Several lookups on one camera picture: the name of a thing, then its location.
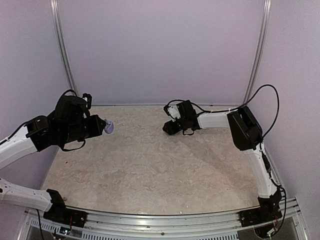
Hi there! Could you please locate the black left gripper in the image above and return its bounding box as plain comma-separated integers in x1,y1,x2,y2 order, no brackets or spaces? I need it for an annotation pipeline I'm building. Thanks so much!
60,114,106,144

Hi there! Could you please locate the purple charging case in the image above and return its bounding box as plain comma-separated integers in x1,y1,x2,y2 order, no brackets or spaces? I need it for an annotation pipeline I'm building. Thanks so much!
104,118,115,134

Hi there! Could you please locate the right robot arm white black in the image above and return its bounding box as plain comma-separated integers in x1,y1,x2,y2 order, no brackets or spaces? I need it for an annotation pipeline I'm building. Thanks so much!
162,100,282,202

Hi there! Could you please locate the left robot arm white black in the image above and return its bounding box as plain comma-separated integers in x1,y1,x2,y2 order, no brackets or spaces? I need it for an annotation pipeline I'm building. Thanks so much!
0,93,107,223

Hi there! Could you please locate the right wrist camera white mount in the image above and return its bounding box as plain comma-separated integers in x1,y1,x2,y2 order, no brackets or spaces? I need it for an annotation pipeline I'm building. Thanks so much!
163,104,181,121

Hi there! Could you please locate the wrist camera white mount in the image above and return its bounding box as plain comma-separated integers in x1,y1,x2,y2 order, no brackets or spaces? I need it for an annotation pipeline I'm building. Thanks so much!
82,93,92,110
163,104,181,121

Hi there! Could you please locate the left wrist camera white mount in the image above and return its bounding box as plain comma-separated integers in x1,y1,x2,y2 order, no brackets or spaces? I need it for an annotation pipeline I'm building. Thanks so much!
82,93,92,110

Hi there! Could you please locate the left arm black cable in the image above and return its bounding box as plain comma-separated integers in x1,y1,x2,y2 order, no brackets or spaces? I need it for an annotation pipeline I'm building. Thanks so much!
0,89,87,152

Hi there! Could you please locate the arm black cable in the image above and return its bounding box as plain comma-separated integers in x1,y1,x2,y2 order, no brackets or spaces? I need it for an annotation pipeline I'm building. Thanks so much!
0,89,87,152
166,84,287,236

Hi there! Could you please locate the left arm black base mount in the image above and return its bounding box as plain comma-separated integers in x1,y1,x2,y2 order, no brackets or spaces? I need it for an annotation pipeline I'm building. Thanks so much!
43,189,88,228

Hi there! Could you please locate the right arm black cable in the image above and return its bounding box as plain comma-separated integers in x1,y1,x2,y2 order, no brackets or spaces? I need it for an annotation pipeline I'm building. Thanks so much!
166,84,287,236

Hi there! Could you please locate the aluminium front rail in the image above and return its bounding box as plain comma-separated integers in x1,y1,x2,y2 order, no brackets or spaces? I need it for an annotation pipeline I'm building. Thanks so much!
17,203,308,240

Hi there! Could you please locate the left aluminium corner post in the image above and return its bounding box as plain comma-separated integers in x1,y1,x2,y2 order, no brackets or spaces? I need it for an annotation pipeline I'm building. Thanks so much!
49,0,79,96

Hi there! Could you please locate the aluminium corner post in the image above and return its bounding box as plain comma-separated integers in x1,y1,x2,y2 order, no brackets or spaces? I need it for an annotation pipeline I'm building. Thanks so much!
49,0,79,96
243,0,272,104

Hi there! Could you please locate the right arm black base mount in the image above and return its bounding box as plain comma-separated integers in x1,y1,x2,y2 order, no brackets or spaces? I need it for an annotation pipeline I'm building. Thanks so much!
238,188,283,227

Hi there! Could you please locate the right aluminium corner post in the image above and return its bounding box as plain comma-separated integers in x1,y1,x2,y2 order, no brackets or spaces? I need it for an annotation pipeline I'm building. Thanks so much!
243,0,272,104

